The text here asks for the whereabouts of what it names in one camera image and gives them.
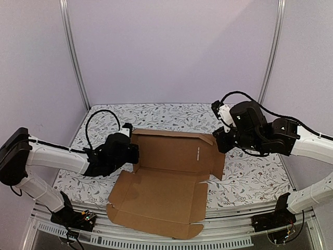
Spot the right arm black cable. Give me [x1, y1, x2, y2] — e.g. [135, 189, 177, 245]
[220, 91, 333, 140]

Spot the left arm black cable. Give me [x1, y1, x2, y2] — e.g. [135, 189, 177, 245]
[85, 109, 123, 152]

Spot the aluminium front rail frame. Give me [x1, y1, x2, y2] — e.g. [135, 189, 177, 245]
[22, 202, 325, 249]

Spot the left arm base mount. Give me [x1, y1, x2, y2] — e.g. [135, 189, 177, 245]
[50, 191, 97, 232]

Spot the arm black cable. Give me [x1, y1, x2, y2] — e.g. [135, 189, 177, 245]
[220, 91, 333, 140]
[85, 109, 123, 152]

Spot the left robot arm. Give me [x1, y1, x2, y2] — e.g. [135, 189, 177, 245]
[1, 128, 139, 226]

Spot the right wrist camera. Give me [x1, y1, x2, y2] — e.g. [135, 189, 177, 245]
[211, 101, 236, 133]

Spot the aluminium corner post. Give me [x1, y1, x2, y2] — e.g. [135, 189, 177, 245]
[59, 0, 91, 111]
[258, 0, 286, 104]

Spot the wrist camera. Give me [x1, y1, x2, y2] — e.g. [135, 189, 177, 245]
[211, 101, 236, 133]
[119, 122, 133, 138]

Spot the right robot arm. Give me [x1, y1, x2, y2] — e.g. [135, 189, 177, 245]
[213, 118, 332, 227]

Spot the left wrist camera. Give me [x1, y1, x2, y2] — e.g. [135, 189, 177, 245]
[119, 122, 133, 138]

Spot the brown cardboard box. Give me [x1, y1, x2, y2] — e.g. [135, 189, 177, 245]
[106, 129, 225, 240]

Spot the left aluminium corner post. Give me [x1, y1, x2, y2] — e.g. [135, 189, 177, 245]
[59, 0, 91, 111]

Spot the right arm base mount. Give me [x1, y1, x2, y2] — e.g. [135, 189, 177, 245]
[251, 193, 296, 245]

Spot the right aluminium corner post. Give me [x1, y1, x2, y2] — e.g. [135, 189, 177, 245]
[258, 0, 286, 104]

